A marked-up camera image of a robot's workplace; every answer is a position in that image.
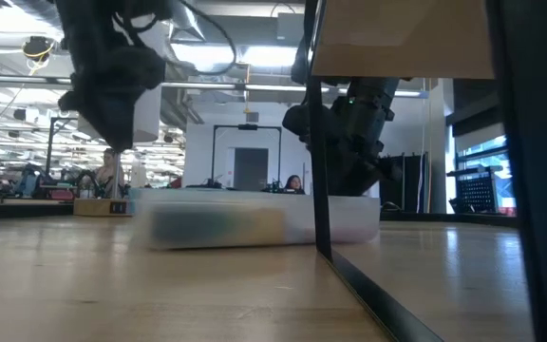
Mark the black background robot arm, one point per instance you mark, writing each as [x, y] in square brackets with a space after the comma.
[209, 184]
[273, 187]

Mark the blue lid clear pencil case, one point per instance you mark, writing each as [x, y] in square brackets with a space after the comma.
[254, 223]

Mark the black background gantry frame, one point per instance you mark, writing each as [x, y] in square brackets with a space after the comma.
[247, 127]

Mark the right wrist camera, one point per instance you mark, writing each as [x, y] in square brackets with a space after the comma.
[297, 123]

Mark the black pegboard cart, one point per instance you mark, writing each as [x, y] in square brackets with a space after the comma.
[475, 192]

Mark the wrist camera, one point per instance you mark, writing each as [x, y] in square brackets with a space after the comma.
[297, 123]
[145, 66]

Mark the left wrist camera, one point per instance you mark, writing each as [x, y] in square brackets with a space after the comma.
[145, 66]

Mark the black cabinet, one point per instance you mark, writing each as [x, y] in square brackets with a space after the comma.
[413, 185]

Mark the grey door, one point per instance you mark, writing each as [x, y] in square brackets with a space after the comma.
[250, 171]

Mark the wooden shelf black frame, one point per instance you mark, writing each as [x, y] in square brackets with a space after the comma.
[397, 38]

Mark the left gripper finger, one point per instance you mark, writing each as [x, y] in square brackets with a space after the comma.
[112, 128]

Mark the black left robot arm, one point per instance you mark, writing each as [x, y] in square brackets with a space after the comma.
[88, 19]

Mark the white cylinder shade lamp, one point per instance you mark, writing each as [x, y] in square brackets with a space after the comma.
[147, 119]

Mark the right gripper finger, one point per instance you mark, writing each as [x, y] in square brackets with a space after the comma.
[354, 180]

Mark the person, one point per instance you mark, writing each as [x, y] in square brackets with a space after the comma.
[107, 168]
[294, 184]

